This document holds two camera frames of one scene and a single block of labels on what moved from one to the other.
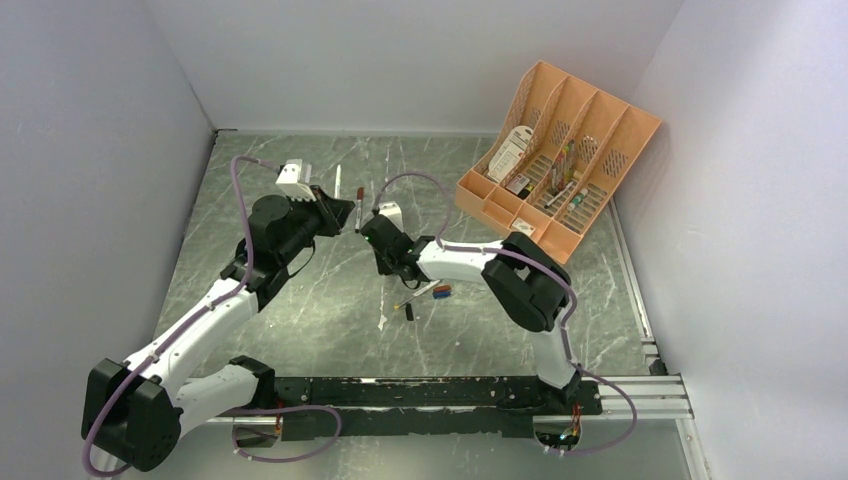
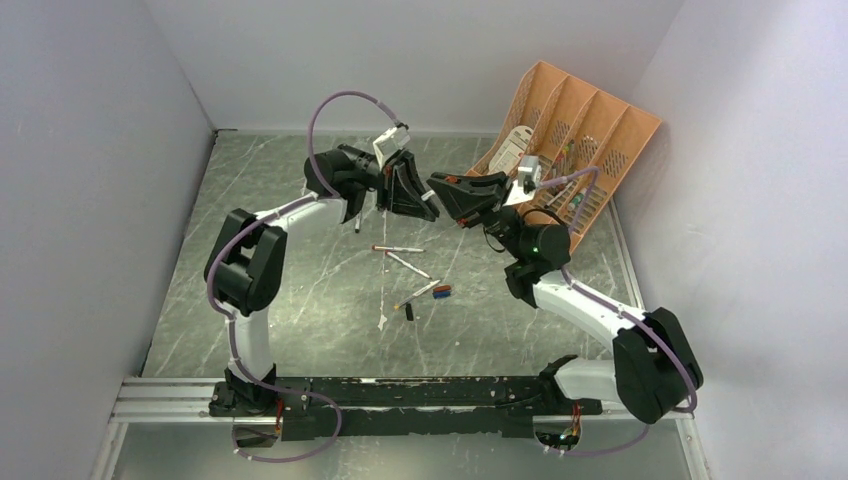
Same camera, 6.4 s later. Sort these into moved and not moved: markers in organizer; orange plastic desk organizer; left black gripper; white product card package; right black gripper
Moved: right black gripper; left black gripper
Not moved: white product card package; orange plastic desk organizer; markers in organizer
